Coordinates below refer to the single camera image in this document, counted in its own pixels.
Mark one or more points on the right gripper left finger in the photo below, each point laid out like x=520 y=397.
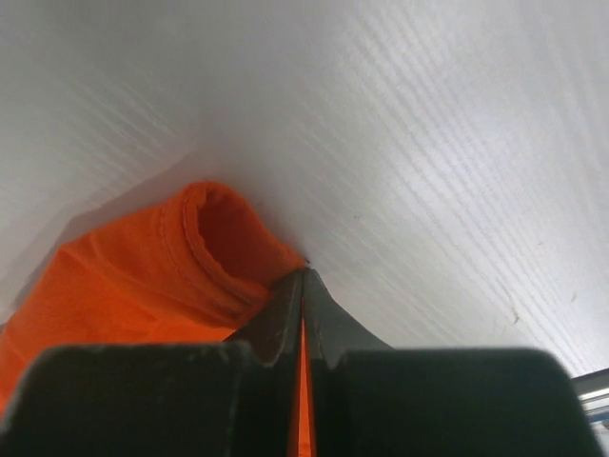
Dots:
x=239 y=397

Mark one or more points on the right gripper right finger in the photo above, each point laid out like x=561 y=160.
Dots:
x=369 y=399

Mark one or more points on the orange t shirt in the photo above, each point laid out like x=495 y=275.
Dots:
x=194 y=269

